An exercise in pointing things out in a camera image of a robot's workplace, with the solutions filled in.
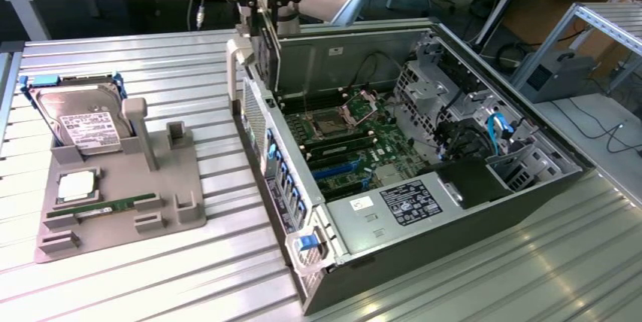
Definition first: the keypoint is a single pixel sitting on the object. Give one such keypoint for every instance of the low profile graphics card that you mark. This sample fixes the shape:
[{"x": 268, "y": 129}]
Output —
[{"x": 268, "y": 58}]

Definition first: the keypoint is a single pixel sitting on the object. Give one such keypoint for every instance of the open socket cover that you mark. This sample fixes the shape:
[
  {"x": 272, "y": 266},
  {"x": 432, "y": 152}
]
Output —
[{"x": 347, "y": 113}]

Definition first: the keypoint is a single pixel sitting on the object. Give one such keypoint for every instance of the CPU socket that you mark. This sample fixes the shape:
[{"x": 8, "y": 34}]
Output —
[{"x": 328, "y": 124}]

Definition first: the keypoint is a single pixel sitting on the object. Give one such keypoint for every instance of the silver perforated drive cage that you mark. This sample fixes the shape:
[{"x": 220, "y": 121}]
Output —
[{"x": 426, "y": 89}]

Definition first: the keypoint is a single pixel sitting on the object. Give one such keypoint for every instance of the blue slot clip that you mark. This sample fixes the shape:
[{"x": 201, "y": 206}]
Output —
[
  {"x": 287, "y": 186},
  {"x": 271, "y": 138},
  {"x": 275, "y": 155},
  {"x": 282, "y": 171},
  {"x": 294, "y": 201}
]

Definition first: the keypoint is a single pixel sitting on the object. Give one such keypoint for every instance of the blue disk caddy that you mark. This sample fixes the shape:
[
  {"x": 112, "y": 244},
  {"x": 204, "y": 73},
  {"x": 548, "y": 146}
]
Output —
[{"x": 45, "y": 82}]

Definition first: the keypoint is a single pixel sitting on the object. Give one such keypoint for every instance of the silver hard disk drive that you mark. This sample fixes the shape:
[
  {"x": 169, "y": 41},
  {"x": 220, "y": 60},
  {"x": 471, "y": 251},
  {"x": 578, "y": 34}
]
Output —
[{"x": 75, "y": 111}]

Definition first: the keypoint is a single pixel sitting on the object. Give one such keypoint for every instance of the black stand pole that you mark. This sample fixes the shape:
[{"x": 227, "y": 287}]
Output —
[{"x": 506, "y": 2}]

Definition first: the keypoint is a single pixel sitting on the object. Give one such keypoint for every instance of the installed RAM stick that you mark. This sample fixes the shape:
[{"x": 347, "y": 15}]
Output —
[{"x": 335, "y": 152}]

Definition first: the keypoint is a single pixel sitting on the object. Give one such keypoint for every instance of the black expansion slot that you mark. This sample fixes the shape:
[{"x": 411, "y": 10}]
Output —
[
  {"x": 334, "y": 159},
  {"x": 346, "y": 187}
]

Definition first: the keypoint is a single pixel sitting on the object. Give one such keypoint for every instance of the green motherboard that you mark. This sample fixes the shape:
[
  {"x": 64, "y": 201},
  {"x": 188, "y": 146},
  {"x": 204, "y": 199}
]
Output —
[{"x": 391, "y": 149}]

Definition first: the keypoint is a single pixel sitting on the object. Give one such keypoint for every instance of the blue expansion slot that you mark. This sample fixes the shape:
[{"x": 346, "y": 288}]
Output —
[{"x": 334, "y": 171}]

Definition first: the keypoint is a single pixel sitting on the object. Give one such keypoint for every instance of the brown wooden cabinet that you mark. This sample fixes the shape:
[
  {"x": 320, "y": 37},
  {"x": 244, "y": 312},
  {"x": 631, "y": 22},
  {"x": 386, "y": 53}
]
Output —
[{"x": 539, "y": 17}]

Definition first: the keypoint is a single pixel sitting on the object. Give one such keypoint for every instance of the grey printed parts rack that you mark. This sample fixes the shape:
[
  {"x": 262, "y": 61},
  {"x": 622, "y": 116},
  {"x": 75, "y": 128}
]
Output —
[{"x": 120, "y": 186}]

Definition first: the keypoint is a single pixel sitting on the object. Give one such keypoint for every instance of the silver CPU chip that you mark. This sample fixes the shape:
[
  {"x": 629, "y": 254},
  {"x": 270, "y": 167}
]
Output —
[{"x": 75, "y": 186}]

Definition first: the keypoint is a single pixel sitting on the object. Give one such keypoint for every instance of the grey box device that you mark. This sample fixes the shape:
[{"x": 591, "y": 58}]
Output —
[{"x": 562, "y": 77}]

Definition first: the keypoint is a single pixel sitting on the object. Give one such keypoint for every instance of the loose green RAM stick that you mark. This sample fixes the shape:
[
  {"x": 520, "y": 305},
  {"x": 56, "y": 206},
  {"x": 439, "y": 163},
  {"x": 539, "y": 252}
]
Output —
[{"x": 115, "y": 204}]

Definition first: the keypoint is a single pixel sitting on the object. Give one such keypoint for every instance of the black plastic shroud box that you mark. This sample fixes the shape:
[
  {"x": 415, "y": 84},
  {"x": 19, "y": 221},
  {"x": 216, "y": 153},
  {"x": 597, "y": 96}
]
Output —
[{"x": 466, "y": 183}]

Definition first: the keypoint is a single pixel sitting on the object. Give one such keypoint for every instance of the grey power supply unit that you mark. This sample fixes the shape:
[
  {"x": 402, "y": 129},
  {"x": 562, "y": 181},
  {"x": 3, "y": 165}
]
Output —
[{"x": 360, "y": 224}]

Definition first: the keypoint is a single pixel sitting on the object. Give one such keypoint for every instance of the silver disk bay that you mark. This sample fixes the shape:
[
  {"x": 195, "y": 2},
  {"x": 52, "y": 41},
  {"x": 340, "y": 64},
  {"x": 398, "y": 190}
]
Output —
[{"x": 531, "y": 164}]

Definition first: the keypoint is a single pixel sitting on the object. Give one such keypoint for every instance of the blue case latch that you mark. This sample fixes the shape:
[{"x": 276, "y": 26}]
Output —
[{"x": 307, "y": 243}]

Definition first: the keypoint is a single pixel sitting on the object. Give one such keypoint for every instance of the open black PC case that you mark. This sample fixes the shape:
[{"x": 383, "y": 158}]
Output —
[{"x": 426, "y": 262}]

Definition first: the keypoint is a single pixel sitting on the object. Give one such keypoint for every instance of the grey printed corner bracket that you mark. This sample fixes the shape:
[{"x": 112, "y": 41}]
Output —
[
  {"x": 232, "y": 73},
  {"x": 292, "y": 262}
]

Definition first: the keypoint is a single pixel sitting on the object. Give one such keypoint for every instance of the aluminium frame table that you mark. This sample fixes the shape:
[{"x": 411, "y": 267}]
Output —
[{"x": 602, "y": 17}]

